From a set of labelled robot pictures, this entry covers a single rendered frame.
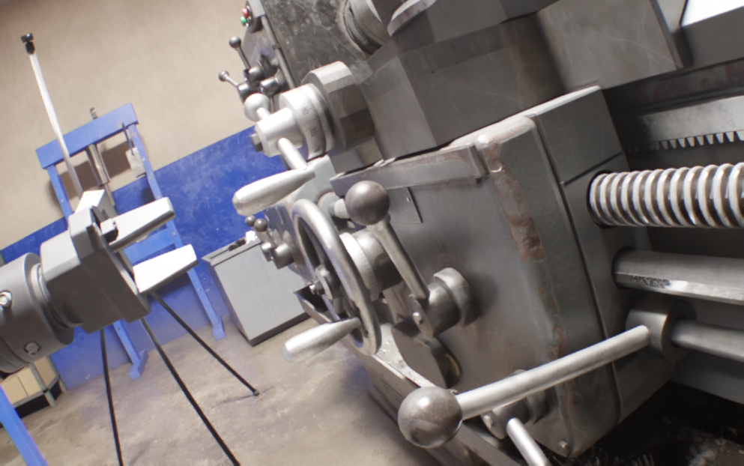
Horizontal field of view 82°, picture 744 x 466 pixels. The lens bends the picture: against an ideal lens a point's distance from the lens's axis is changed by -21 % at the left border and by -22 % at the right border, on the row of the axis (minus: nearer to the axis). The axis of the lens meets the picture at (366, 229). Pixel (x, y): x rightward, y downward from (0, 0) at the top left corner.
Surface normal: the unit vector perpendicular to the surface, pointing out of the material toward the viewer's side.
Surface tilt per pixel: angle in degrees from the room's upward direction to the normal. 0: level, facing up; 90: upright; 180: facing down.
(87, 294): 132
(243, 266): 90
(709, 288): 90
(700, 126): 90
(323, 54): 90
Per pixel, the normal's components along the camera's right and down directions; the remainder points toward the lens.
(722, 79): -0.87, 0.41
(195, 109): 0.29, 0.03
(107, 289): 0.48, 0.63
